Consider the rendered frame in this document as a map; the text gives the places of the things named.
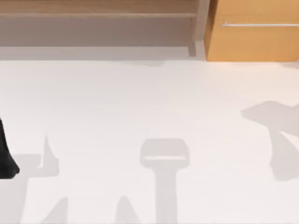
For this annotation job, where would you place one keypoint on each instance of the open wooden shelf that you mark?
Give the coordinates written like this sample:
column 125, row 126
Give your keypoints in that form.
column 98, row 25

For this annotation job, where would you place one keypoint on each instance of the wooden cupboard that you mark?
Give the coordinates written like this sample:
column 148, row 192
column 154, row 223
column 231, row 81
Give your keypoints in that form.
column 252, row 42

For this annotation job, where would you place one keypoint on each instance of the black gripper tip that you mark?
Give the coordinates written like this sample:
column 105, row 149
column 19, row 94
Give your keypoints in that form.
column 7, row 161

